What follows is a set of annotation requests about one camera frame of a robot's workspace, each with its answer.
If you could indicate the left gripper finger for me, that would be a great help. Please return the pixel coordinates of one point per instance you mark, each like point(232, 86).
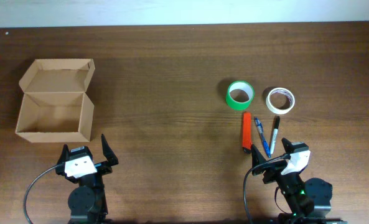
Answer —
point(64, 155)
point(108, 152)

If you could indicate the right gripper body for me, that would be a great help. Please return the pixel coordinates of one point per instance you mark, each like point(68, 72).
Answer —
point(286, 180)

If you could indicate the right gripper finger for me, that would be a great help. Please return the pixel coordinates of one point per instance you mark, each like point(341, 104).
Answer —
point(288, 147)
point(259, 164)

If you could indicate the orange utility knife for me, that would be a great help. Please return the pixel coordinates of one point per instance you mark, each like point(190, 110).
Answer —
point(246, 132)

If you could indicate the beige masking tape roll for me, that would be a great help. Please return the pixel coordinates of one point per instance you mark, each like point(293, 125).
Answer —
point(280, 100)

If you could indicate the brown cardboard box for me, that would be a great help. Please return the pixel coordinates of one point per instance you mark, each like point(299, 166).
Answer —
point(55, 106)

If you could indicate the green tape roll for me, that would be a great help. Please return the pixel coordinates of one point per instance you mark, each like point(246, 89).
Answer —
point(239, 95)

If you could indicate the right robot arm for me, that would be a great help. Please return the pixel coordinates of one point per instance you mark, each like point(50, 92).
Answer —
point(308, 201)

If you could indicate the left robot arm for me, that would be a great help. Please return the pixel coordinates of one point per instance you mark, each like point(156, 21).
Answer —
point(87, 202)

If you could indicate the black and white marker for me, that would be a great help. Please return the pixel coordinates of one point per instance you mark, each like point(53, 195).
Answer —
point(274, 134)

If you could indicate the blue ballpoint pen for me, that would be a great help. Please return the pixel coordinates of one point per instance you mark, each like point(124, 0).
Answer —
point(259, 127)

